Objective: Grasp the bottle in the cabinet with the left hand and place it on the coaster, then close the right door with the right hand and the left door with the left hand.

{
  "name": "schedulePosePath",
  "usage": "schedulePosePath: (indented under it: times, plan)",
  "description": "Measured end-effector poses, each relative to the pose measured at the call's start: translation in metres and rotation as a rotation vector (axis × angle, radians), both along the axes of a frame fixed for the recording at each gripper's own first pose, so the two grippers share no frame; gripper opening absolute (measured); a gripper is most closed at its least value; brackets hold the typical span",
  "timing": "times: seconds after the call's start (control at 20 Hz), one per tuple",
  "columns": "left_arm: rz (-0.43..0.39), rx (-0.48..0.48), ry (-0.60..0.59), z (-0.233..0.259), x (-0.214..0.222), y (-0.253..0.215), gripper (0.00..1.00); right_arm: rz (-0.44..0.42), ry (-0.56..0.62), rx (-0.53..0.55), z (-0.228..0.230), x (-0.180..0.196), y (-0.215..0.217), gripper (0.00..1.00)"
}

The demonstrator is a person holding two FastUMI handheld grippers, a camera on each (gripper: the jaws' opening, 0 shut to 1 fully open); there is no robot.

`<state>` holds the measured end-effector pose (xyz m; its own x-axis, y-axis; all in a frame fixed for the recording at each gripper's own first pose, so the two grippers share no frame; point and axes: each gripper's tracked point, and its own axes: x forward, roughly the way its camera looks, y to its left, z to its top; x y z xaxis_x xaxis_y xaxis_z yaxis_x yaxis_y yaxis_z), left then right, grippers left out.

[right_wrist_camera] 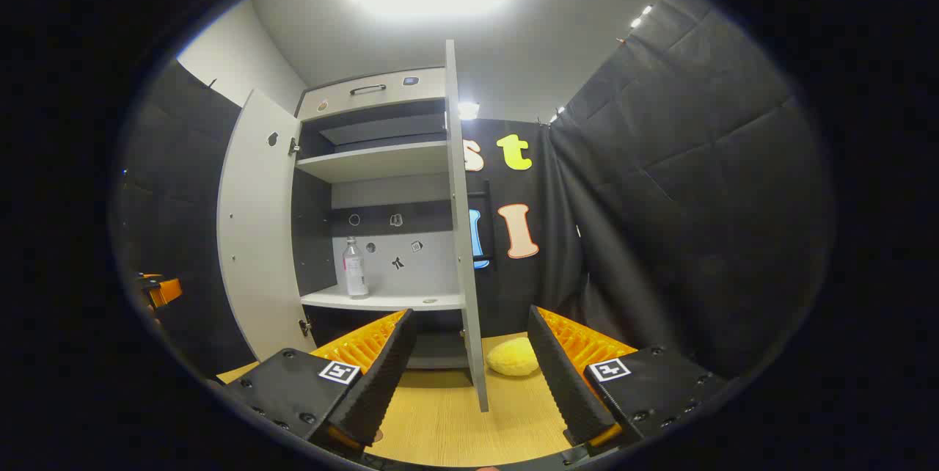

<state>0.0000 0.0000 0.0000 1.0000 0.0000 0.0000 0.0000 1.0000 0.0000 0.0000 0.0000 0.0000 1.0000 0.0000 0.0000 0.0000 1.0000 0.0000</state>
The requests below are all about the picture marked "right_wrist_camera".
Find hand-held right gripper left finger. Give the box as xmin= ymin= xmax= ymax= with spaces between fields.
xmin=220 ymin=308 xmax=417 ymax=453

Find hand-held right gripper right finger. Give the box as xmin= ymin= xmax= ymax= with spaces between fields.
xmin=527 ymin=304 xmax=727 ymax=457

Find grey cabinet door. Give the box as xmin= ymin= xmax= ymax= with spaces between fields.
xmin=216 ymin=88 xmax=318 ymax=363
xmin=444 ymin=40 xmax=491 ymax=413

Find clear plastic bottle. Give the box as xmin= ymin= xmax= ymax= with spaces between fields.
xmin=343 ymin=236 xmax=370 ymax=300

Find grey cabinet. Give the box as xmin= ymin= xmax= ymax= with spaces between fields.
xmin=292 ymin=66 xmax=470 ymax=370

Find grey cabinet shelf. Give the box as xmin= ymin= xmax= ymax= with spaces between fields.
xmin=301 ymin=284 xmax=464 ymax=312
xmin=296 ymin=141 xmax=450 ymax=184

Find grey cabinet drawer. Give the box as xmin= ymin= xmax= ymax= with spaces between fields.
xmin=297 ymin=67 xmax=447 ymax=122

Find yellow plush toy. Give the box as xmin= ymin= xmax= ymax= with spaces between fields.
xmin=486 ymin=337 xmax=541 ymax=377

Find black backdrop cloth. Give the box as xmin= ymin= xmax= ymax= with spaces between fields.
xmin=114 ymin=0 xmax=837 ymax=384

